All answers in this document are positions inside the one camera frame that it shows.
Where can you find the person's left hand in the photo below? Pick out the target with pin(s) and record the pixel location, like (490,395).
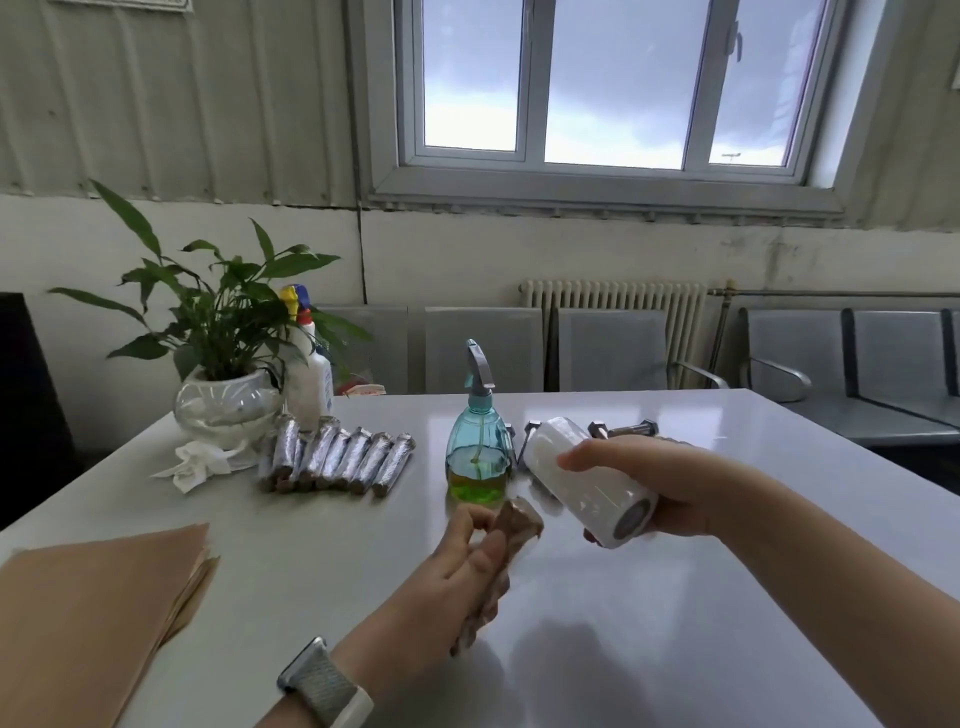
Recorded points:
(420,607)

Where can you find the person's right hand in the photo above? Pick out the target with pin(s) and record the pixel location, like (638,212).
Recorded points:
(682,491)

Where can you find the person's left thumb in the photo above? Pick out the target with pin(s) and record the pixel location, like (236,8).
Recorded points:
(493,556)

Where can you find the person's right thumb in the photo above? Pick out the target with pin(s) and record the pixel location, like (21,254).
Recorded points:
(607,454)

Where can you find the white plastic film roll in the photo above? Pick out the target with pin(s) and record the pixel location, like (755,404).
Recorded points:
(577,480)

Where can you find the brown paper bolt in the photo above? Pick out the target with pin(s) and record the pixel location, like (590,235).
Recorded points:
(519,525)

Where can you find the person's right forearm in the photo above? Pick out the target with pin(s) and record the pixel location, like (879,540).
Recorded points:
(832,592)

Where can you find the bare metal hex bolt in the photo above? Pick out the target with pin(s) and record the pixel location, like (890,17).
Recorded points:
(624,430)
(528,432)

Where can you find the teal plastic spray bottle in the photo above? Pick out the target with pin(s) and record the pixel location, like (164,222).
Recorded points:
(478,457)

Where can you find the grey metal chair with armrest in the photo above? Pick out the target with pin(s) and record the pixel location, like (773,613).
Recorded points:
(615,349)

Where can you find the row of film-wrapped bolts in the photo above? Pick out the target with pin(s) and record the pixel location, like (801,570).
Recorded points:
(337,457)

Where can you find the grey band wrist watch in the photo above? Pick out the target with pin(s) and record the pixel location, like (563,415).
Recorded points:
(324,684)

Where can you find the red and white package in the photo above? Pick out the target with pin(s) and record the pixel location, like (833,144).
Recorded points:
(361,389)

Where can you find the white trigger cleaner bottle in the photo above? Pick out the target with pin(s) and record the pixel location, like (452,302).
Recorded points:
(307,382)

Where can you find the grey metal bench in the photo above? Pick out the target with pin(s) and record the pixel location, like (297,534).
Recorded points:
(862,375)

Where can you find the crumpled white tissue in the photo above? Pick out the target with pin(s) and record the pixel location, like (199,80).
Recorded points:
(196,463)

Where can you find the green plant in glass pot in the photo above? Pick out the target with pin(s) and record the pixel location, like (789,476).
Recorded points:
(221,330)

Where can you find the white framed window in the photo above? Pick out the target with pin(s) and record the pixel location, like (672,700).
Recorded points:
(607,97)

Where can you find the stack of brown paper sheets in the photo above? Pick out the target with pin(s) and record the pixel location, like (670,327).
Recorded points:
(90,615)

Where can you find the black furniture panel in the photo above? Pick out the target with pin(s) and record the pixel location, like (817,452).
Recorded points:
(30,405)

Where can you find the white wall radiator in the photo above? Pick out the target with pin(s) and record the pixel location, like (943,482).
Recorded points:
(615,315)

